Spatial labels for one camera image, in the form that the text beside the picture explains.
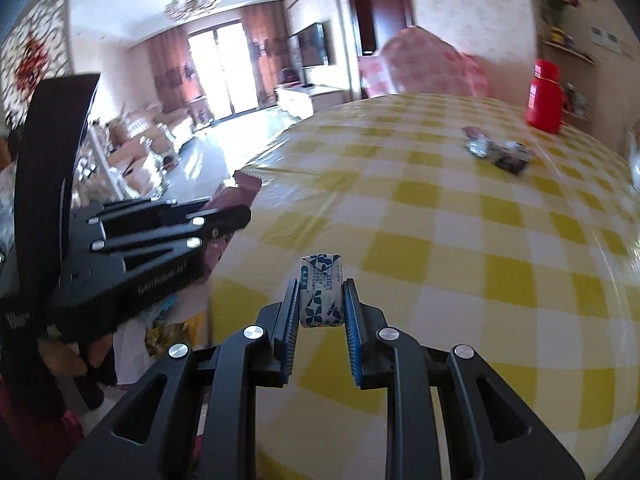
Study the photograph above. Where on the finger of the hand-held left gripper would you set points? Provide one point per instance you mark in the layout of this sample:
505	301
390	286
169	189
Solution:
165	217
150	249

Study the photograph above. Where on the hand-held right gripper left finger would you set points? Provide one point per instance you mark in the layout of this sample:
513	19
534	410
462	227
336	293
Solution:
287	340

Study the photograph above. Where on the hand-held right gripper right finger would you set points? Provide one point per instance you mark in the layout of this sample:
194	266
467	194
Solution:
352	340

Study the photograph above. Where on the blue white candy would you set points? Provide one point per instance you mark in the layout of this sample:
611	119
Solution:
322	290

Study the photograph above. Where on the person's left hand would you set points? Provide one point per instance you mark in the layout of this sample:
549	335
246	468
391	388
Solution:
75	357

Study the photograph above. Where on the beige sofa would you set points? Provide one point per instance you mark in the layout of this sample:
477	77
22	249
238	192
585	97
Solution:
150	145

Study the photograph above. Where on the yellow snack bag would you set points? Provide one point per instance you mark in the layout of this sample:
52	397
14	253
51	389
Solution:
172	335

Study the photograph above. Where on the brown curtain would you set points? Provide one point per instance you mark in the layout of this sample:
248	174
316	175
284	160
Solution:
172	67
265	55

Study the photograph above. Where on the white television cabinet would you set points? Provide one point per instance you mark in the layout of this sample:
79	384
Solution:
312	100

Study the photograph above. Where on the crystal chandelier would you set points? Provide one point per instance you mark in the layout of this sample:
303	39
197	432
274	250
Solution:
194	2

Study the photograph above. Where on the silver wrapped candy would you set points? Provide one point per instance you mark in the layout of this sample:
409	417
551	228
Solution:
480	147

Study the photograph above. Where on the purple wrapped candy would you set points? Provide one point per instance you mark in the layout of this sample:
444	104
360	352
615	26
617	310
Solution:
472	132

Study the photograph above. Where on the dark wrapped candy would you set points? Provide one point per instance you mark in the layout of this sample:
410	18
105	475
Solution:
512	159

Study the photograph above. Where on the pink chair cover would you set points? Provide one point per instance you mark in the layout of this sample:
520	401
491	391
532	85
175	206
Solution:
425	65

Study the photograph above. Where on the dark wooden door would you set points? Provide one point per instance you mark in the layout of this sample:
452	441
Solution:
377	5

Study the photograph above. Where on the red thermos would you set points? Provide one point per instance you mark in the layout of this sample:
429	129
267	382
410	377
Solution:
546	100

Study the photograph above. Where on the wooden corner shelf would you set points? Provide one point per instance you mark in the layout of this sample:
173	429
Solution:
570	55

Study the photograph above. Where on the yellow jar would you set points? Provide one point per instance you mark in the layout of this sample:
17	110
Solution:
557	35

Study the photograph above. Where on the red white wall art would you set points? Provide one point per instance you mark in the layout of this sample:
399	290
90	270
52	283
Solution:
32	65

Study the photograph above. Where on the wall television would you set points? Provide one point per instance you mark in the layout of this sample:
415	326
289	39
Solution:
314	45

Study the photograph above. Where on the white wall switch panel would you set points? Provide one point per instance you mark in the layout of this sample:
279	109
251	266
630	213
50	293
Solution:
606	39

